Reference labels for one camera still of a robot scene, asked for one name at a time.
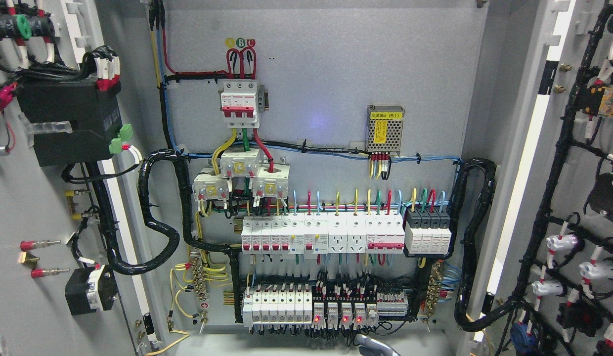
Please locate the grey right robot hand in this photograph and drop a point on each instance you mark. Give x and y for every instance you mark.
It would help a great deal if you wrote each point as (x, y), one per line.
(371, 347)

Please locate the grey cabinet door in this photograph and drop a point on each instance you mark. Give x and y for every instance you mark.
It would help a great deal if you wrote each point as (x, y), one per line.
(34, 317)
(539, 269)

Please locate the lower relay terminal row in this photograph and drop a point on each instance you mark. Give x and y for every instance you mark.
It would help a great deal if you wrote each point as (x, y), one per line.
(344, 304)

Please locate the lower white breaker row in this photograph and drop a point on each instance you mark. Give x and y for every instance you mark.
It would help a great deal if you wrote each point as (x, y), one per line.
(277, 306)

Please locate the white socket breaker row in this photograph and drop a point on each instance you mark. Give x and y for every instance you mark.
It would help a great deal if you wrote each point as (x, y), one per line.
(311, 234)

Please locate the black surge protector block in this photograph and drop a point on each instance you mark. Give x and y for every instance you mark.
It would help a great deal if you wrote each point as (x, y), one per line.
(427, 234)

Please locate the white current transformer cluster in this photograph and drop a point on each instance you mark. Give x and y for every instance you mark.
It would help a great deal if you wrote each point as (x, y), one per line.
(242, 169)

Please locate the perforated metal power supply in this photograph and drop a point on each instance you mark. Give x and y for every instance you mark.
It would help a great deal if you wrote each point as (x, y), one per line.
(384, 128)

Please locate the red white main breaker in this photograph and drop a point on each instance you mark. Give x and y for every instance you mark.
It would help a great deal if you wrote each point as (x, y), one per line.
(241, 103)

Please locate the yellow terminal connector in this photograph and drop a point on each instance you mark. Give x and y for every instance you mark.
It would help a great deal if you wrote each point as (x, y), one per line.
(70, 195)

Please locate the black digital power meter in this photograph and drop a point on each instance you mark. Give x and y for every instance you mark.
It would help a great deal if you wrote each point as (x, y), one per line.
(73, 122)

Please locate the white rotary selector switch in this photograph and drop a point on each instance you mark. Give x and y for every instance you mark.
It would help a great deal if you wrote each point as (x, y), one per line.
(90, 289)

